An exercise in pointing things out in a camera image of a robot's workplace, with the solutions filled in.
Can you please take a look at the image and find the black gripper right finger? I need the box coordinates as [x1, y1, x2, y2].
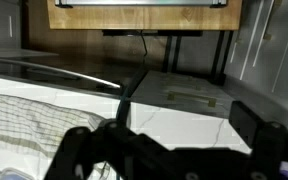
[229, 101, 288, 180]

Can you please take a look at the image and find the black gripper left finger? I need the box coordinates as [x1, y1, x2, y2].
[43, 102, 172, 180]

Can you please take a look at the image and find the white checked tea towel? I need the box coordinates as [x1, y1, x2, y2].
[0, 95, 103, 180]

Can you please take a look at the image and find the wooden table top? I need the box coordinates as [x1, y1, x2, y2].
[46, 0, 242, 30]

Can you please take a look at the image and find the black power cable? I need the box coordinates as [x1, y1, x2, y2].
[115, 29, 149, 124]

